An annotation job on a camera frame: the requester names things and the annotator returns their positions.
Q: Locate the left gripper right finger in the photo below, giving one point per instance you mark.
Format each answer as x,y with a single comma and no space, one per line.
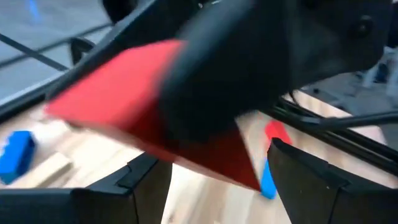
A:
326,199

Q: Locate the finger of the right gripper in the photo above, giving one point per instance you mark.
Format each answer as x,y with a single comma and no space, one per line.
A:
217,77

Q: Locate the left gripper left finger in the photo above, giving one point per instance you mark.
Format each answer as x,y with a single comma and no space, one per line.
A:
93,205

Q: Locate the plain wooden block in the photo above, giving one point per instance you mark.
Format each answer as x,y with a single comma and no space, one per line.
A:
46,169

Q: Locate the light blue rectangular block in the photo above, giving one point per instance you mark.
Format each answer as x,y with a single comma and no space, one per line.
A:
268,182

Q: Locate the red rectangular block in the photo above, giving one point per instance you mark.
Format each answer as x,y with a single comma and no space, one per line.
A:
118,93
276,132

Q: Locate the blue toy brick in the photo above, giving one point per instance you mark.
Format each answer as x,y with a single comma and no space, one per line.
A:
15,155

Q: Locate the black table frame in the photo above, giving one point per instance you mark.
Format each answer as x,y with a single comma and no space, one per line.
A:
357,146

